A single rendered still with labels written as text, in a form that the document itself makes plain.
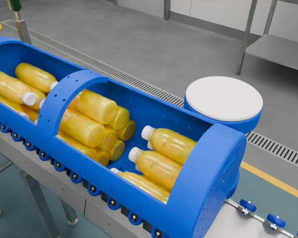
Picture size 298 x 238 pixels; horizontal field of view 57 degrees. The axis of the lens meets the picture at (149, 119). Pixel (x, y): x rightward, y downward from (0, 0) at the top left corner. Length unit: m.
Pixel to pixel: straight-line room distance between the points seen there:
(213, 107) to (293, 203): 1.31
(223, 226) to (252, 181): 1.38
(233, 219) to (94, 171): 0.40
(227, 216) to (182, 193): 0.31
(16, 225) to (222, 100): 1.51
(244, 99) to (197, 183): 0.58
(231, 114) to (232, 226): 0.36
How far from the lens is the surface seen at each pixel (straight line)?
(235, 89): 1.10
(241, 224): 0.83
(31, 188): 1.45
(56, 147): 0.74
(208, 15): 4.34
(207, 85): 1.10
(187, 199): 0.54
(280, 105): 2.99
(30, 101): 0.93
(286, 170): 2.34
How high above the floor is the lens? 1.62
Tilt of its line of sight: 40 degrees down
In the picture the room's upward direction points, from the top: straight up
